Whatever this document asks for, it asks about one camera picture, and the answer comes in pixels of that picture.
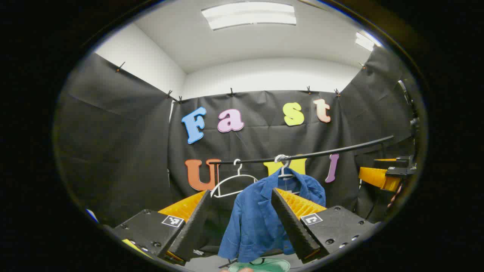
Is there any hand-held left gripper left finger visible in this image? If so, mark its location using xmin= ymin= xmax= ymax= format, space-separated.
xmin=113 ymin=190 xmax=212 ymax=263

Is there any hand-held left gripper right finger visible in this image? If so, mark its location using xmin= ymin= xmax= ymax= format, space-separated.
xmin=270 ymin=188 xmax=375 ymax=264

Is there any green mesh laundry hamper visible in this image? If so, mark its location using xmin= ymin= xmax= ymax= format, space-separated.
xmin=227 ymin=258 xmax=292 ymax=272

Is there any blue jacket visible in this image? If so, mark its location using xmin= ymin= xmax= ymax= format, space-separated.
xmin=218 ymin=168 xmax=326 ymax=263

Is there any black clothes rack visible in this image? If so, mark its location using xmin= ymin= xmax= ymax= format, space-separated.
xmin=209 ymin=135 xmax=394 ymax=189

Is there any white plastic hanger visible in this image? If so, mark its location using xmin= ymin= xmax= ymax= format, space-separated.
xmin=278 ymin=154 xmax=295 ymax=179
xmin=210 ymin=159 xmax=259 ymax=198

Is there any black backdrop cloth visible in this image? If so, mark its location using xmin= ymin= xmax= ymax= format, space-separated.
xmin=55 ymin=45 xmax=416 ymax=231

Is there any row of black cloth clips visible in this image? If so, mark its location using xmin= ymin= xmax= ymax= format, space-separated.
xmin=115 ymin=61 xmax=367 ymax=104

